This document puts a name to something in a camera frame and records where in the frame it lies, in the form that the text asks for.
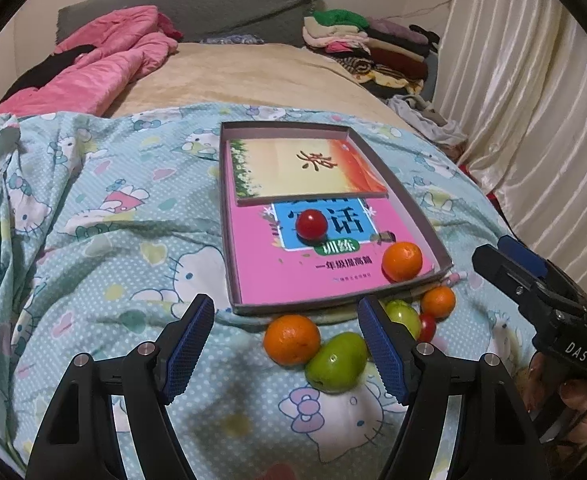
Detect red cherry tomato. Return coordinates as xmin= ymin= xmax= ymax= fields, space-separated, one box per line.
xmin=295 ymin=209 xmax=328 ymax=242
xmin=418 ymin=313 xmax=437 ymax=342

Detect large green apple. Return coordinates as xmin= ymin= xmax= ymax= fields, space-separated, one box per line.
xmin=304 ymin=332 xmax=368 ymax=394

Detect small orange tangerine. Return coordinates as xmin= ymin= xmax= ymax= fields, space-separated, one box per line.
xmin=381 ymin=242 xmax=423 ymax=283

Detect large orange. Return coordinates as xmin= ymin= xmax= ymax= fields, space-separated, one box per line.
xmin=263 ymin=314 xmax=321 ymax=367

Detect person's right hand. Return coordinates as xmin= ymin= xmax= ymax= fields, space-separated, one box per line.
xmin=520 ymin=352 xmax=587 ymax=446

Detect pink workbook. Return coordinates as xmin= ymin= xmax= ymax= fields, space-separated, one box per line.
xmin=223 ymin=194 xmax=438 ymax=307

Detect Hello Kitty blue quilt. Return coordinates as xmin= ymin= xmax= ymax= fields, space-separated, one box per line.
xmin=0 ymin=103 xmax=533 ymax=479

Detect cream curtain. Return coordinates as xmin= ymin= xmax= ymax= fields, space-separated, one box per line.
xmin=435 ymin=0 xmax=587 ymax=290

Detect white crumpled clothes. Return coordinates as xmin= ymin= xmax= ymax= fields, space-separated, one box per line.
xmin=387 ymin=94 xmax=467 ymax=148

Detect yellow orange booklet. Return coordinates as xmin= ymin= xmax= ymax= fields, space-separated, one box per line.
xmin=228 ymin=138 xmax=387 ymax=205

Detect shallow grey cardboard box tray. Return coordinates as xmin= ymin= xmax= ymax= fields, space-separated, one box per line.
xmin=219 ymin=122 xmax=453 ymax=315

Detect stack of folded clothes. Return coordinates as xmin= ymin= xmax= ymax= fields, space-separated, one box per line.
xmin=302 ymin=9 xmax=440 ymax=101

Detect beige bed blanket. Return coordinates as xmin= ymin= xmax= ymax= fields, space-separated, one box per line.
xmin=105 ymin=42 xmax=412 ymax=131

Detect black garment on bed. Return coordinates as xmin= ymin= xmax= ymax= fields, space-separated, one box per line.
xmin=0 ymin=44 xmax=96 ymax=105

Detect pink comforter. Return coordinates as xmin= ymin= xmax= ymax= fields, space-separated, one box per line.
xmin=0 ymin=6 xmax=183 ymax=117

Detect grey headboard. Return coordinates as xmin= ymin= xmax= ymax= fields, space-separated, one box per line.
xmin=56 ymin=0 xmax=318 ymax=47

